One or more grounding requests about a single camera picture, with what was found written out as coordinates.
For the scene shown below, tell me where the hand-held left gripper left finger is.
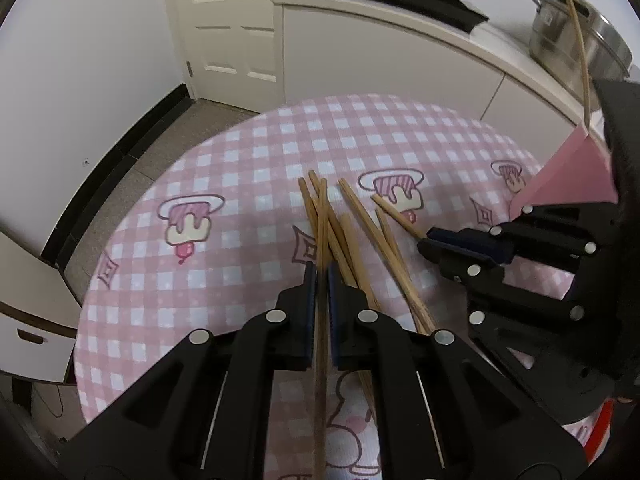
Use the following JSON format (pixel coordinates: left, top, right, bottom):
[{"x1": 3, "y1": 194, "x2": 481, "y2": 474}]
[{"x1": 55, "y1": 262, "x2": 321, "y2": 480}]

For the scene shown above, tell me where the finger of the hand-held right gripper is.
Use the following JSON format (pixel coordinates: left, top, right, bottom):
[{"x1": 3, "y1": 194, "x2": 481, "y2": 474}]
[
  {"x1": 426, "y1": 202, "x2": 619, "y2": 282},
  {"x1": 416, "y1": 239, "x2": 587, "y2": 368}
]

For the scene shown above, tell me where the white panel door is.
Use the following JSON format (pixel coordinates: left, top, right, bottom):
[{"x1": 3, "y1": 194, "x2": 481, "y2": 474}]
[{"x1": 170, "y1": 0, "x2": 331, "y2": 113}]

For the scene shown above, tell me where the white drawer cabinet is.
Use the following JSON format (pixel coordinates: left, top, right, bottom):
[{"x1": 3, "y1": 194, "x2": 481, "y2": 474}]
[{"x1": 0, "y1": 230, "x2": 83, "y2": 386}]

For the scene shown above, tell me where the black induction cooker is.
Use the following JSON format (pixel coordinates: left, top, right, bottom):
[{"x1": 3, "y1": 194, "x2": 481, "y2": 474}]
[{"x1": 325, "y1": 0, "x2": 491, "y2": 36}]

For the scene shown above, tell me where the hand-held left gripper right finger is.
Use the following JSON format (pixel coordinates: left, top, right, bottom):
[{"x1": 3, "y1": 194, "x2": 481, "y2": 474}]
[{"x1": 327, "y1": 261, "x2": 588, "y2": 480}]

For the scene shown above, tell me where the wooden chopstick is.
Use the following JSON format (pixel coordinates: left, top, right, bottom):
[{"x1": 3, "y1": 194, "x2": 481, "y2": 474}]
[
  {"x1": 311, "y1": 178, "x2": 331, "y2": 480},
  {"x1": 551, "y1": 0, "x2": 592, "y2": 130},
  {"x1": 371, "y1": 194, "x2": 429, "y2": 240}
]

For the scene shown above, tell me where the red and white container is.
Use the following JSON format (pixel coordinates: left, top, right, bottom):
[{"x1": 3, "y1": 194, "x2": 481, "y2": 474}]
[{"x1": 560, "y1": 400, "x2": 613, "y2": 466}]

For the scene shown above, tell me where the bunch of wooden chopsticks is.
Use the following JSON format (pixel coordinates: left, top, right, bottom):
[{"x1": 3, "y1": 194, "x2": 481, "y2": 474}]
[{"x1": 298, "y1": 170, "x2": 436, "y2": 416}]

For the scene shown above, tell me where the stainless steel pot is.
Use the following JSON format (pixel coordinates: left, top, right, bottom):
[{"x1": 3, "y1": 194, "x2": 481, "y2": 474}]
[{"x1": 525, "y1": 0, "x2": 633, "y2": 81}]

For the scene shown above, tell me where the pink checkered tablecloth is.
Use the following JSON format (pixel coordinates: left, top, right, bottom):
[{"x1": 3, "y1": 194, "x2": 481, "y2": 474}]
[{"x1": 72, "y1": 92, "x2": 616, "y2": 480}]

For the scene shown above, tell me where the white counter cabinet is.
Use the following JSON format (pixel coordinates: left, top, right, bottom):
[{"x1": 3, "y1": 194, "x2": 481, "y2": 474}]
[{"x1": 270, "y1": 0, "x2": 606, "y2": 131}]

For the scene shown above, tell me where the pink chopstick holder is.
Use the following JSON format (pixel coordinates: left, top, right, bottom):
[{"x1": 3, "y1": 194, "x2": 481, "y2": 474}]
[{"x1": 510, "y1": 125, "x2": 618, "y2": 211}]

